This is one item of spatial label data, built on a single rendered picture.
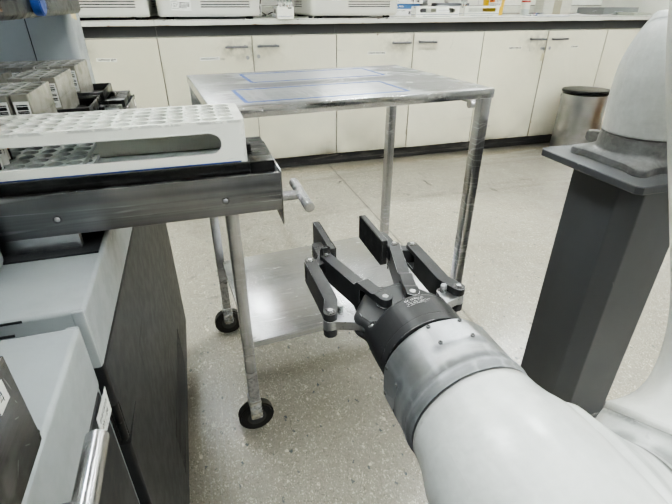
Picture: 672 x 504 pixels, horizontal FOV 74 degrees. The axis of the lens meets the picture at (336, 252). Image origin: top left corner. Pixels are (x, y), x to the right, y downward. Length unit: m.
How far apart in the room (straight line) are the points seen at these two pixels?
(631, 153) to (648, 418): 0.72
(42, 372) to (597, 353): 1.10
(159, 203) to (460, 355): 0.38
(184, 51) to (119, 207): 2.36
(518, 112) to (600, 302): 2.74
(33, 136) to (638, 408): 0.58
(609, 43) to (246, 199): 3.76
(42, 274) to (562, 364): 1.08
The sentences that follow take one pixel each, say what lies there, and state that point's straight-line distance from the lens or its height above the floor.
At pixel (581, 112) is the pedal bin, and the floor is 0.32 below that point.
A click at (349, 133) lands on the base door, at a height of 0.21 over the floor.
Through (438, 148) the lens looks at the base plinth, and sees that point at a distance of 3.49.
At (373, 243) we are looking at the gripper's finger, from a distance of 0.50.
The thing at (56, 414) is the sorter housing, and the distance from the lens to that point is 0.39.
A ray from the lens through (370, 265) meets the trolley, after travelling 1.37.
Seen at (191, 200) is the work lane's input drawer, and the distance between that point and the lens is 0.54.
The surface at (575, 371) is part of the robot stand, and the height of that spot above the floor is 0.21.
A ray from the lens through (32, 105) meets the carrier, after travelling 0.71.
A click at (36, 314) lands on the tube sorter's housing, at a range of 0.49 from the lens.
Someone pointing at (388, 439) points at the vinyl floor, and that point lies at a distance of 1.25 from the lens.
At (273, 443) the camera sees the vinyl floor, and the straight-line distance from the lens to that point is 1.25.
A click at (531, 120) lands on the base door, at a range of 3.83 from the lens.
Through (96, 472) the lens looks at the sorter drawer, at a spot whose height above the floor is 0.75.
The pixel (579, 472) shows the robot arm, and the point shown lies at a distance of 0.25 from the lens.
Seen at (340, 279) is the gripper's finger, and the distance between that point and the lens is 0.43.
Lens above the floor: 0.98
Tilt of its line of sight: 29 degrees down
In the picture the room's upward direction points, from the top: straight up
